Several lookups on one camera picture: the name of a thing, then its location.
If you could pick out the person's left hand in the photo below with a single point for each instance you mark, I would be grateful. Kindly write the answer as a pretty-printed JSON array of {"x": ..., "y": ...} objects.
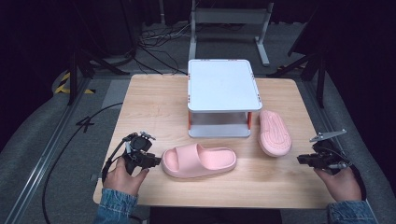
[{"x": 123, "y": 180}]

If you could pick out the person's right hand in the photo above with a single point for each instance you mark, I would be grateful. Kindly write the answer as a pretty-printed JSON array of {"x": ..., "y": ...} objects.
[{"x": 341, "y": 185}]

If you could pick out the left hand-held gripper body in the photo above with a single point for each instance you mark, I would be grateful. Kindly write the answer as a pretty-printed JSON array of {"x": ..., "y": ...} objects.
[{"x": 139, "y": 145}]

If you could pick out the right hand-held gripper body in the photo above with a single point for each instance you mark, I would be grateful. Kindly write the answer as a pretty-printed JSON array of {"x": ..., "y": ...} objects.
[{"x": 328, "y": 155}]

